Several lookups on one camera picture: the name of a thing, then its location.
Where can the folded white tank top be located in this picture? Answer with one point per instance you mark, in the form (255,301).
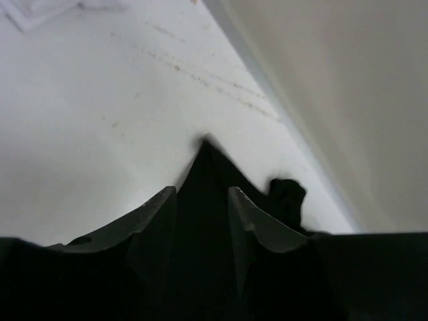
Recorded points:
(27,15)

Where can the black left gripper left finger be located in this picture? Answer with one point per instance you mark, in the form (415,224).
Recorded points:
(141,239)

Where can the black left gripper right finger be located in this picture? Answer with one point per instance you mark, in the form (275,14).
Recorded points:
(250,226)

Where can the black tank top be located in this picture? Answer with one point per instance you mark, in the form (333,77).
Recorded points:
(201,282)

